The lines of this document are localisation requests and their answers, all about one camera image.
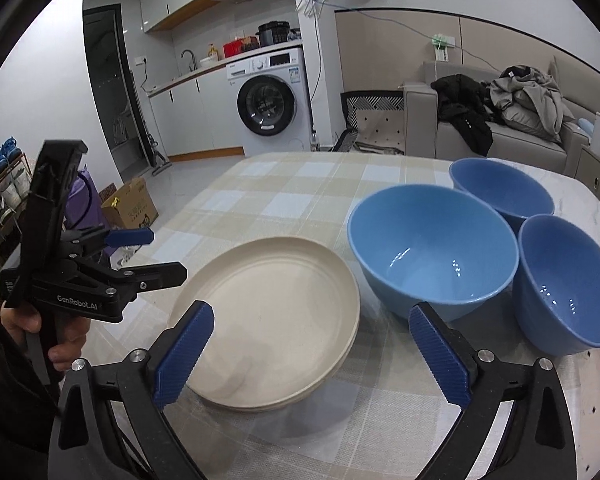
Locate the dark glass door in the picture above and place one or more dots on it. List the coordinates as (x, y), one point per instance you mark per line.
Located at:
(110, 85)

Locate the grey sofa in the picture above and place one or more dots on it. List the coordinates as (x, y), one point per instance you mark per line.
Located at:
(520, 145)

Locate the stick vacuum cleaner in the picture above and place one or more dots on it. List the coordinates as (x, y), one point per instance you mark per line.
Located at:
(159, 160)

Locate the small white container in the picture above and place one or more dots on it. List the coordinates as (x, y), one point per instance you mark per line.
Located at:
(207, 60)

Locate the yellow soap bottle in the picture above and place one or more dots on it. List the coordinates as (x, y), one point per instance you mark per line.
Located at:
(212, 51)

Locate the small brown box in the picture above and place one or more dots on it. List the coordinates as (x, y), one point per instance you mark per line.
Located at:
(250, 42)

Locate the cream round plate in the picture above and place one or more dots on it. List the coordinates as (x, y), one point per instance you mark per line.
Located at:
(270, 408)
(265, 310)
(290, 399)

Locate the black white patterned bag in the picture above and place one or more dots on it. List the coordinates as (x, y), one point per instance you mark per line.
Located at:
(375, 125)

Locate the white washing machine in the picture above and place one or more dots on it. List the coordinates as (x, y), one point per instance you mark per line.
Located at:
(305, 110)

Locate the black jacket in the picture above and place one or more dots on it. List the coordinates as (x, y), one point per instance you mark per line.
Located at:
(465, 110)

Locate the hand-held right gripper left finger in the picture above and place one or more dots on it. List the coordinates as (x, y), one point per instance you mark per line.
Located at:
(185, 355)

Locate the shoe rack with shoes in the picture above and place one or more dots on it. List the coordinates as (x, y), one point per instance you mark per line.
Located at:
(5, 152)

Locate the metal shoe rack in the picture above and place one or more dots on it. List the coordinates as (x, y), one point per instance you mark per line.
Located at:
(10, 167)

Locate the white kitchen base cabinets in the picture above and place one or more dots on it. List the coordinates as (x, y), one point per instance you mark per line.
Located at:
(200, 115)

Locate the cardboard box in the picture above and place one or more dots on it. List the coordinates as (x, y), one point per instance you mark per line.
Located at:
(135, 205)

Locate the metal kitchen faucet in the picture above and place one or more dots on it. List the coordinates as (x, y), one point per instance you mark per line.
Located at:
(195, 64)

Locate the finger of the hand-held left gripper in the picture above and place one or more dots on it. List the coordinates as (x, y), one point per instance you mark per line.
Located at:
(160, 275)
(130, 236)

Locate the purple plastic bag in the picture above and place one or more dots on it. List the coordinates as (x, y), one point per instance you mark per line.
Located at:
(87, 200)

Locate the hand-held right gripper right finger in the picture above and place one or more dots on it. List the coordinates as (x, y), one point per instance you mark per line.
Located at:
(440, 357)

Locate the pile of grey clothes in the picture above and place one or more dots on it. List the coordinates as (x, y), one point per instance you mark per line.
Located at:
(530, 100)

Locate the person's left forearm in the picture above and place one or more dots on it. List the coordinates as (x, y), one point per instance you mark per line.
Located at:
(10, 410)

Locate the light blue pillow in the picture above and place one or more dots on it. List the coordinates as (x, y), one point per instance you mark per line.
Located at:
(587, 126)

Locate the white wall power strip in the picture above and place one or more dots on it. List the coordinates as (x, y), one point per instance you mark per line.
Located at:
(442, 52)

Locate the red box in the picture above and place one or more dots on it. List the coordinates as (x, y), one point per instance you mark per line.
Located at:
(234, 49)

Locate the person's left hand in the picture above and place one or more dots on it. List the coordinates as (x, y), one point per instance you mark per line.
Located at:
(72, 340)

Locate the blue ribbed bowl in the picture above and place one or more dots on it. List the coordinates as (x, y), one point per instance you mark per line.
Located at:
(565, 285)
(500, 185)
(430, 250)

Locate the black pressure cooker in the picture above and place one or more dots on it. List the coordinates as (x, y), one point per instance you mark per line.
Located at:
(274, 34)

